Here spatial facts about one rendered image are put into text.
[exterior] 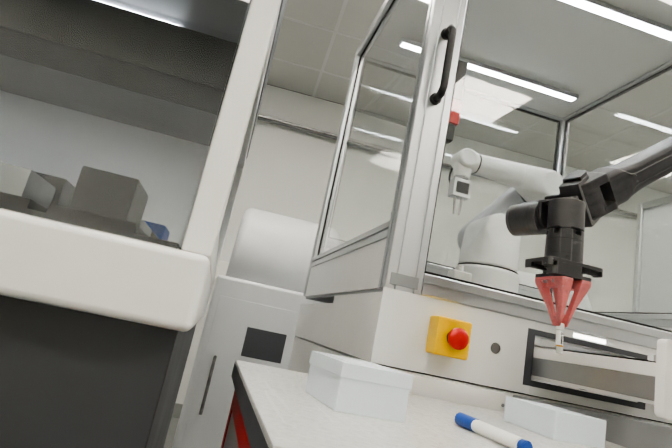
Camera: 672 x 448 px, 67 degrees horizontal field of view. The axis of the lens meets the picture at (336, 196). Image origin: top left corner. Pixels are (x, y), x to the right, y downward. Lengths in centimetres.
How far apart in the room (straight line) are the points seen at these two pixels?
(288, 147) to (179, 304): 380
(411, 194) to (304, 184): 336
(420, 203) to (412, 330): 26
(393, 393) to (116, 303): 37
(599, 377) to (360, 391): 53
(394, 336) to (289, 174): 346
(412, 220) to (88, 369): 64
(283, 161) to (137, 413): 375
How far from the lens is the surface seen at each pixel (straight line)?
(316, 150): 450
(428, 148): 112
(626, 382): 98
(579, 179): 96
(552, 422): 84
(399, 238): 105
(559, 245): 89
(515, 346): 115
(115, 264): 74
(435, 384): 107
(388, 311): 103
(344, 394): 60
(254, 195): 434
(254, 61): 83
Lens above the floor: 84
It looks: 15 degrees up
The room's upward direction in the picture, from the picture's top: 12 degrees clockwise
